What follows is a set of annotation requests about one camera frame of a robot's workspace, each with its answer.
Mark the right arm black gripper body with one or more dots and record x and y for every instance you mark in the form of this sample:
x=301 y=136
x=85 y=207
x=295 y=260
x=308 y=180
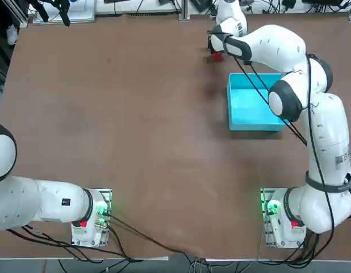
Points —
x=210 y=45

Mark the red cube block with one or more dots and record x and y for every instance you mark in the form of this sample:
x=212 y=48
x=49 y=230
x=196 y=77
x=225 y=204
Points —
x=218 y=57

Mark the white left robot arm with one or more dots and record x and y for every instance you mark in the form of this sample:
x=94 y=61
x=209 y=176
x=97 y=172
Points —
x=50 y=204

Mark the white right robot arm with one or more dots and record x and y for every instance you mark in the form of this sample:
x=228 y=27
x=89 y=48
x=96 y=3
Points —
x=329 y=136

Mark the cyan plastic box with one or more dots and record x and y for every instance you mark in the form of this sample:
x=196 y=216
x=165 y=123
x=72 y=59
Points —
x=246 y=111

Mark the white flat tray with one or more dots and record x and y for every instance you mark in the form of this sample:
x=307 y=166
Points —
x=81 y=11

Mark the person's foot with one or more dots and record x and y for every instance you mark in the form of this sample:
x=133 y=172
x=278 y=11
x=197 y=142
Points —
x=11 y=34

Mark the black power adapter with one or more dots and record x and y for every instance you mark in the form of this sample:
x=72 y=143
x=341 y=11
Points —
x=202 y=5

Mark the aluminium frame rail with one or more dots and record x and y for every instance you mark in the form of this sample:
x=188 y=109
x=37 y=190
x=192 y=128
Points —
x=20 y=17

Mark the aluminium profile post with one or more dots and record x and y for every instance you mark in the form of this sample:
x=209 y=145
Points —
x=184 y=11

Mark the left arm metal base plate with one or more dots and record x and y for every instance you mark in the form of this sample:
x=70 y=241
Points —
x=107 y=196

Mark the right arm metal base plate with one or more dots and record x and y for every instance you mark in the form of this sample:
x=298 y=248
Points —
x=265 y=227

